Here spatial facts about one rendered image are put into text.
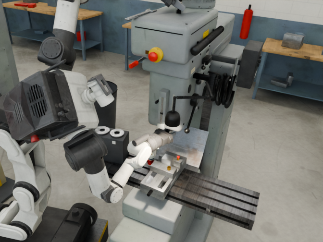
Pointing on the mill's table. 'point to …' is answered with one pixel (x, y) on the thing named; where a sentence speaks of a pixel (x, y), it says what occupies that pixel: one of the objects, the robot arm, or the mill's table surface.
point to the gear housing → (173, 69)
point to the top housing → (172, 32)
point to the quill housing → (178, 87)
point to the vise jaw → (161, 169)
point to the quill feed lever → (192, 111)
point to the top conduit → (206, 41)
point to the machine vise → (161, 188)
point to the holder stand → (114, 143)
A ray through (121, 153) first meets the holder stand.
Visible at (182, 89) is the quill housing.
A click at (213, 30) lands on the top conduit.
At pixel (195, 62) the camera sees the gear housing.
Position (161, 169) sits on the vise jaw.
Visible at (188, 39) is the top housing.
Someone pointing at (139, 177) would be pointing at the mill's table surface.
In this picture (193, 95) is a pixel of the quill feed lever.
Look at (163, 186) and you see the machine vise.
